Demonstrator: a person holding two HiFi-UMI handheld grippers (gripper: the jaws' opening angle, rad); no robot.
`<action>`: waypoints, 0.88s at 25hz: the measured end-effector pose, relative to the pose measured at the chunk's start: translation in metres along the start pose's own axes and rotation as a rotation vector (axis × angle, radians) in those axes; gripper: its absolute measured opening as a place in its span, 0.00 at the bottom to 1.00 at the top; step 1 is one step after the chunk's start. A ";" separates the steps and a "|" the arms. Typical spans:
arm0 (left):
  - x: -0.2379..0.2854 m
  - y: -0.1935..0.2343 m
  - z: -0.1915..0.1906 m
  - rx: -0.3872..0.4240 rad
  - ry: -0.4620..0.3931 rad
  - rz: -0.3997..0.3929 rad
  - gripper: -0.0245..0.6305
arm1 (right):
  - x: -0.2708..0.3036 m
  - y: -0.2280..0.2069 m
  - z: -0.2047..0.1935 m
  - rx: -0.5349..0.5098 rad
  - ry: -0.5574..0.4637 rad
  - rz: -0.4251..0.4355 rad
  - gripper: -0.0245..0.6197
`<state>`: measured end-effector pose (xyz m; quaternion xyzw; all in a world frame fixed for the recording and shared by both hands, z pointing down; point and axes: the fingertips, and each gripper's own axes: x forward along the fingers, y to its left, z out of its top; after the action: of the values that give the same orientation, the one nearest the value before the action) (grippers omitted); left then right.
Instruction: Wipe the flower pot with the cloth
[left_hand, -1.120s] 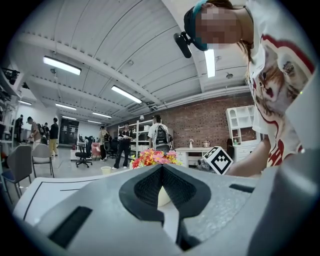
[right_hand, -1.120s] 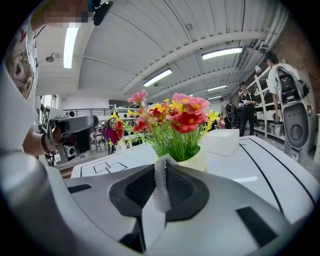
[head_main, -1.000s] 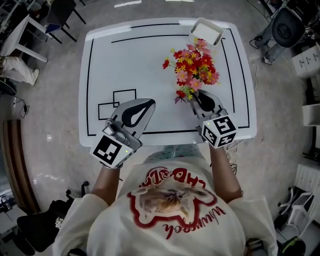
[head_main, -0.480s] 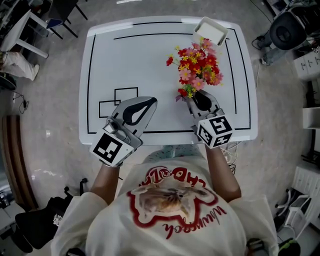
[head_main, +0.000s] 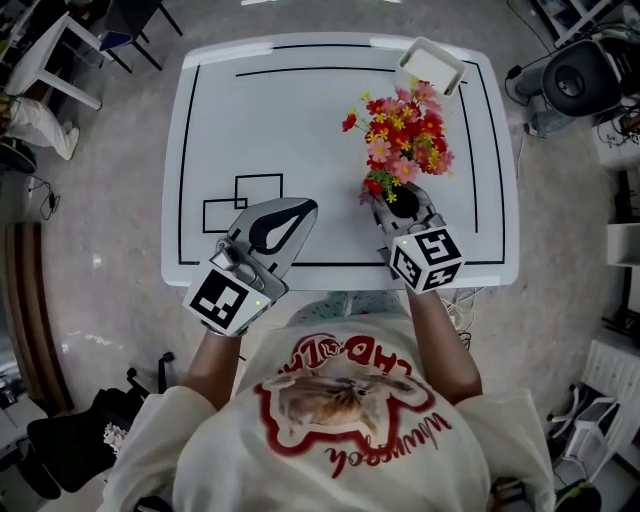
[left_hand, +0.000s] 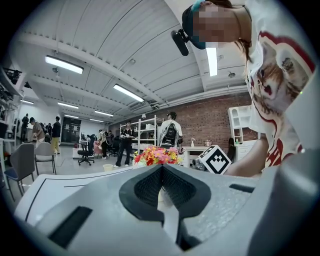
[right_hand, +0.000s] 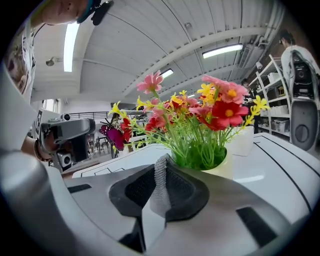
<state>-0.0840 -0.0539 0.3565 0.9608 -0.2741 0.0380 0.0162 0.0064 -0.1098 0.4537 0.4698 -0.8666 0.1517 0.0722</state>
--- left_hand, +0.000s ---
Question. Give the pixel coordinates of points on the white flower pot with colourful flowers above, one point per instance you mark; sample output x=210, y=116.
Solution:
x=157, y=153

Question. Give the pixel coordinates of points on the person's white cat print shirt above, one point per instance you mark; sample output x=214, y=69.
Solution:
x=272, y=82

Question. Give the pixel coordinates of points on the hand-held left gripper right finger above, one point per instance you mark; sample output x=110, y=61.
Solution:
x=215, y=200

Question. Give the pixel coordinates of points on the white wall shelf with equipment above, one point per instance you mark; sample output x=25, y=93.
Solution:
x=10, y=100

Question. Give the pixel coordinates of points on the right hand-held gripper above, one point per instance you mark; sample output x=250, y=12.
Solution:
x=216, y=160

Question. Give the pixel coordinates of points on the black head-worn camera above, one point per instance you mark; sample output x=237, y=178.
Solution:
x=181, y=42

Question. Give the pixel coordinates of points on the dark teal head mount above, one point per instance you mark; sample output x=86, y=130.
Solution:
x=187, y=22

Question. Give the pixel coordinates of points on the black office chair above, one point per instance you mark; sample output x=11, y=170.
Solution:
x=86, y=151

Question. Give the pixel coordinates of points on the grey chair with blue seat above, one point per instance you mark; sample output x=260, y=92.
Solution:
x=21, y=162

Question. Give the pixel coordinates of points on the white cabinet with arched shelves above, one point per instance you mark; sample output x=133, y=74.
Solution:
x=241, y=125

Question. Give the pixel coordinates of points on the pale yellow bucket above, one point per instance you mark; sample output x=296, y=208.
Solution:
x=108, y=167

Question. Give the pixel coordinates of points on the light grey chair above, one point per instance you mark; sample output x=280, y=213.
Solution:
x=45, y=152

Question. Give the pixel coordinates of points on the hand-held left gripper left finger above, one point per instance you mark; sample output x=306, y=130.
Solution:
x=105, y=225

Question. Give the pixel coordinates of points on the person's head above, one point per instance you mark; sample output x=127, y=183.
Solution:
x=220, y=22

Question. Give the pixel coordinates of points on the long ceiling light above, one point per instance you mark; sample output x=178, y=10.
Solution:
x=68, y=105
x=104, y=113
x=63, y=64
x=212, y=61
x=128, y=93

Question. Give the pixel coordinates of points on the pink chair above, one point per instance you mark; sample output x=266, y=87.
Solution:
x=98, y=150

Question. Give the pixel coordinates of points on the white metal shelving rack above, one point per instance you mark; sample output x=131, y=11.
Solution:
x=147, y=132

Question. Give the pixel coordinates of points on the white side desk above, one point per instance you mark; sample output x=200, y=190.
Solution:
x=193, y=151

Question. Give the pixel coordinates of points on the black double door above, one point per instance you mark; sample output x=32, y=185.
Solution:
x=71, y=130

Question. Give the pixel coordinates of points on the small vase with pink flowers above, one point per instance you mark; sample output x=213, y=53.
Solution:
x=192, y=142

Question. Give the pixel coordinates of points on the person's right forearm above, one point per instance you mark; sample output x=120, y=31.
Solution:
x=250, y=160

